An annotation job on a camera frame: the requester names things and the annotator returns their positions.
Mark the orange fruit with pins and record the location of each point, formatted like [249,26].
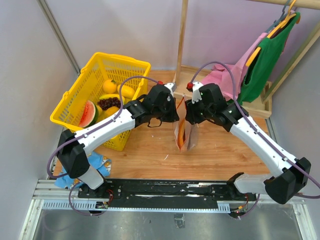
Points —
[110,86]

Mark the watermelon slice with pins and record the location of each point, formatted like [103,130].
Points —
[90,115]

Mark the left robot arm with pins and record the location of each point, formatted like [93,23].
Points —
[73,148]

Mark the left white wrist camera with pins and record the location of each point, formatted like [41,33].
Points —
[171,86]

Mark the yellow banana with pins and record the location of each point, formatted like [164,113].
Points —
[105,96]

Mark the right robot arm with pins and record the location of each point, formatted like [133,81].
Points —
[287,174]

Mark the yellow hanger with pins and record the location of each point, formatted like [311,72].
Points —
[271,34]

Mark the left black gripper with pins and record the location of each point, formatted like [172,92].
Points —
[173,116]

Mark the blue patterned cloth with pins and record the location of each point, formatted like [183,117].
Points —
[98,161]

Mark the clear zip top bag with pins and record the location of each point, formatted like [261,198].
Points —
[192,131]

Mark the wooden clothes rack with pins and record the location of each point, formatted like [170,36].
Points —
[261,107]

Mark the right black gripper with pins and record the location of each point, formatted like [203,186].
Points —
[190,115]

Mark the grey hanger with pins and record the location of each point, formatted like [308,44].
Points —
[288,3]

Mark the dark red grape bunch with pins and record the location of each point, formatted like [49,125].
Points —
[110,102]

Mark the yellow plastic basket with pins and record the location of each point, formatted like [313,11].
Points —
[89,85]

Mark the pink shirt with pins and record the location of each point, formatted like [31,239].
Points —
[221,77]

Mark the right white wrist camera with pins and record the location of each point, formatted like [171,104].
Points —
[194,87]

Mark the yellow pear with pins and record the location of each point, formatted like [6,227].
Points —
[110,111]

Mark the green shirt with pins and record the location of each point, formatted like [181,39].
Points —
[262,66]

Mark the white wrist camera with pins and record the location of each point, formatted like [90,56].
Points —
[171,86]
[194,87]

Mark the yellow mango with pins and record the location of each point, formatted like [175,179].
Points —
[126,91]

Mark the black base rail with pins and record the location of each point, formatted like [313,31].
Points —
[176,196]

